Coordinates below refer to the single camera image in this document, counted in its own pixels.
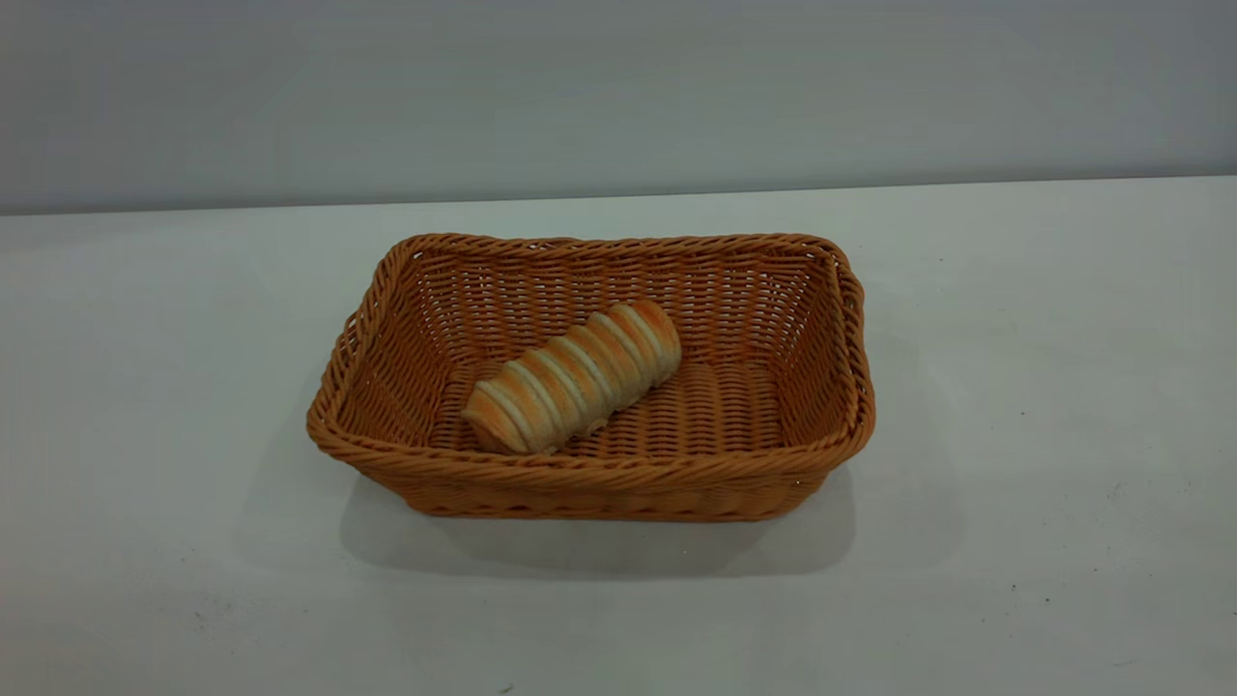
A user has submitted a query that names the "ridged striped bread roll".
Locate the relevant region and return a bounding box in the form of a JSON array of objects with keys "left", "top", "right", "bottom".
[{"left": 462, "top": 299, "right": 683, "bottom": 457}]

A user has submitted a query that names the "orange woven wicker basket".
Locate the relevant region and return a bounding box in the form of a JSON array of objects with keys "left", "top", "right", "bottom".
[{"left": 306, "top": 232, "right": 877, "bottom": 524}]

